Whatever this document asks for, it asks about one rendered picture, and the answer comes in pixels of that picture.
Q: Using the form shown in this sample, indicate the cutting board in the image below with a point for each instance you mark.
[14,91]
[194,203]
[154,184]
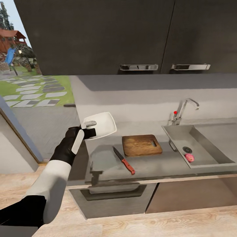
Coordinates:
[141,145]

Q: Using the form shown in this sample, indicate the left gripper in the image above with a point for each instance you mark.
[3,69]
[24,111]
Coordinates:
[90,133]

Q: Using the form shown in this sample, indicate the vidalia onion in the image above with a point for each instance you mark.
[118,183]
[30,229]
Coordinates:
[189,157]

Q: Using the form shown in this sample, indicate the drop in sink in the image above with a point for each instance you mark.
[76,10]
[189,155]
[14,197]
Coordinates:
[211,144]

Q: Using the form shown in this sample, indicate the parer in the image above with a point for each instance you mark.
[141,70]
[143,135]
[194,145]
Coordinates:
[124,161]

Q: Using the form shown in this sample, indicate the bowl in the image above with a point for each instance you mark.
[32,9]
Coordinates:
[105,125]

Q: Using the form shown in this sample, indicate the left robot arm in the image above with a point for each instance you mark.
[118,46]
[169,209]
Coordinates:
[42,201]

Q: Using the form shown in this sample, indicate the fixed window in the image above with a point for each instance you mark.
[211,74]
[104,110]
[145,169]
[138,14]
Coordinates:
[39,109]

